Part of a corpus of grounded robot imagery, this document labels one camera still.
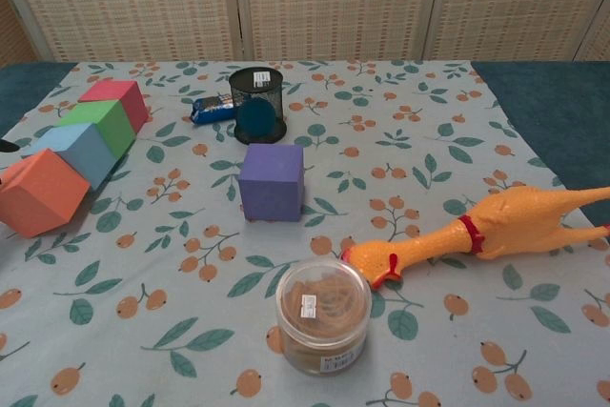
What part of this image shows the orange foam cube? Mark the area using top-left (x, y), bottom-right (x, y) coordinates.
top-left (0, 148), bottom-right (92, 240)

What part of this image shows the light blue foam cube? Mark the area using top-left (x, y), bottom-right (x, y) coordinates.
top-left (27, 121), bottom-right (118, 192)

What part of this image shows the purple foam cube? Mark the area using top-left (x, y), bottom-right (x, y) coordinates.
top-left (237, 143), bottom-right (306, 224)

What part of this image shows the green foam cube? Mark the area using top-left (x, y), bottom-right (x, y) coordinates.
top-left (53, 99), bottom-right (138, 161)

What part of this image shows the brown woven screen panel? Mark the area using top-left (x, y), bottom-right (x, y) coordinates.
top-left (0, 0), bottom-right (40, 68)

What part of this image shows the red foam cube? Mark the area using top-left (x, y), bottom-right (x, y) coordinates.
top-left (77, 79), bottom-right (150, 136)

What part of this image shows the beige woven screen panel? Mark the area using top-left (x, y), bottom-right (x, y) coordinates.
top-left (570, 0), bottom-right (610, 63)
top-left (233, 0), bottom-right (447, 63)
top-left (422, 0), bottom-right (610, 63)
top-left (0, 0), bottom-right (237, 64)

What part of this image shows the blue snack packet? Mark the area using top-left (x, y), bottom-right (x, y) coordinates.
top-left (190, 91), bottom-right (238, 127)

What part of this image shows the black mesh pen holder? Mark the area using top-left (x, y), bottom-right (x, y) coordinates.
top-left (228, 67), bottom-right (289, 146)

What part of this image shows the clear jar of rubber bands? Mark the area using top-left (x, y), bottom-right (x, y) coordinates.
top-left (275, 257), bottom-right (374, 378)

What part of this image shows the floral tablecloth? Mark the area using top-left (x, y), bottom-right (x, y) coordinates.
top-left (0, 59), bottom-right (610, 407)

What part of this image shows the yellow rubber chicken toy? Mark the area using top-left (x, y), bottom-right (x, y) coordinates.
top-left (339, 186), bottom-right (610, 291)

